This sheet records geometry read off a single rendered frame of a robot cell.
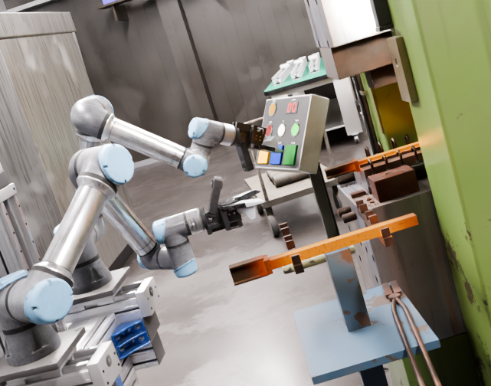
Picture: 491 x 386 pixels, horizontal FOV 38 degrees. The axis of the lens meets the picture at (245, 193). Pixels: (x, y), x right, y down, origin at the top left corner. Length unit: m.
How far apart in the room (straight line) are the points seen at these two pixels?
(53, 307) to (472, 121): 1.13
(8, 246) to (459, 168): 1.29
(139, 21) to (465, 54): 9.33
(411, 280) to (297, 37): 8.62
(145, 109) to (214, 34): 1.54
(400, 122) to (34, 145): 2.98
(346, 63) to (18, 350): 1.21
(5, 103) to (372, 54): 3.20
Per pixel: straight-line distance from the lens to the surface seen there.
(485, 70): 1.79
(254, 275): 1.64
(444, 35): 1.75
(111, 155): 2.01
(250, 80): 10.66
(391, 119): 2.42
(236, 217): 2.18
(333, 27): 2.05
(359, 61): 2.12
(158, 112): 10.95
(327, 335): 1.84
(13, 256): 2.23
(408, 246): 2.09
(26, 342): 2.04
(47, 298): 1.88
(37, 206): 4.97
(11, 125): 4.91
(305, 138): 2.59
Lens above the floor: 1.48
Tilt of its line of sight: 12 degrees down
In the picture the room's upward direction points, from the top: 17 degrees counter-clockwise
